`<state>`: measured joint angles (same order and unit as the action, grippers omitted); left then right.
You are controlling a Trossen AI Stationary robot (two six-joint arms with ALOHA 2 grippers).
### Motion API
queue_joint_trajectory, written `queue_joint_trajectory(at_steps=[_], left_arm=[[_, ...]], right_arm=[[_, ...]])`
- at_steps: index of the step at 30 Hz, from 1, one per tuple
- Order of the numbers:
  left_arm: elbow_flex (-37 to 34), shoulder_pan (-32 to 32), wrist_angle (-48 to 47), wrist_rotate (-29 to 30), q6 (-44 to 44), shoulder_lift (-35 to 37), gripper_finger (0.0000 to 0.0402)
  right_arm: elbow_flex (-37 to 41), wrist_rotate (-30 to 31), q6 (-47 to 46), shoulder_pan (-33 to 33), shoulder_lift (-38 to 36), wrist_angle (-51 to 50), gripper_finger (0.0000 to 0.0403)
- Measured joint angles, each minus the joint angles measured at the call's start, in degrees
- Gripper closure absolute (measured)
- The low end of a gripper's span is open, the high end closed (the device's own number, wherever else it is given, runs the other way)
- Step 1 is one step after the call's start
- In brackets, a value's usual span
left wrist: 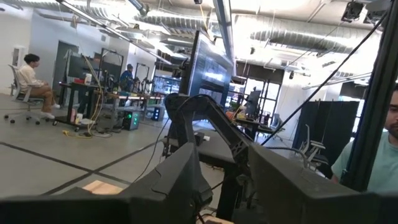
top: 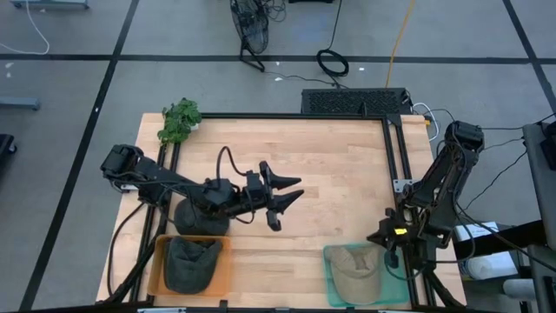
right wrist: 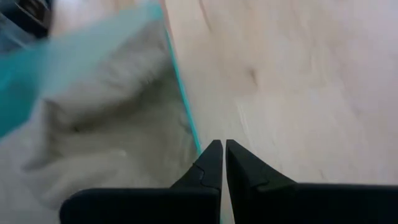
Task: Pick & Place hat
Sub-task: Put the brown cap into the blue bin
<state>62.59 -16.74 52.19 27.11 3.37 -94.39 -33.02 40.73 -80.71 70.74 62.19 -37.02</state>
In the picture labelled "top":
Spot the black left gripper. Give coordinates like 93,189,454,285
236,160,306,232

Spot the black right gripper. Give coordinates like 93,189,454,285
366,207,416,269

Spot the beige baseball cap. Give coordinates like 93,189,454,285
324,243,384,305

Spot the dark grey baseball cap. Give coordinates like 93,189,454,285
173,197,231,237
162,236,223,295

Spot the teal plastic bin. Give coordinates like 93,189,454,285
322,242,412,309

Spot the white paper sheet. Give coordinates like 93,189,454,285
453,221,500,243

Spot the white paper roll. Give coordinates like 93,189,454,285
467,251,520,281

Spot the black perforated computer case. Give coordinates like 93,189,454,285
301,87,414,117

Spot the green leafy plant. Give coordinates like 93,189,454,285
156,97,203,145

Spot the orange plastic bin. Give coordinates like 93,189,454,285
146,234,233,299

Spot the grey desk foot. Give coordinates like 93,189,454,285
10,0,90,10
0,97,41,111

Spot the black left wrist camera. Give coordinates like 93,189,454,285
244,170,264,195

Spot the silver metal bracket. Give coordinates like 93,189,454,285
393,178,420,195

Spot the black camera cable loop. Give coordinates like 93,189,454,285
215,146,251,188

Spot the black aluminium table frame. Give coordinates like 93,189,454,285
102,111,468,313

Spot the white cable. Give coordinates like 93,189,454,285
0,0,51,57
412,102,440,143

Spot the black coiled cable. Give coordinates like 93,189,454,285
315,0,350,78

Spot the black wire floor fan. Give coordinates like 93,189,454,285
228,0,271,74

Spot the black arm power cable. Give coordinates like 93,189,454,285
106,202,147,288

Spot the yellow floor cable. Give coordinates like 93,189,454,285
384,0,417,90

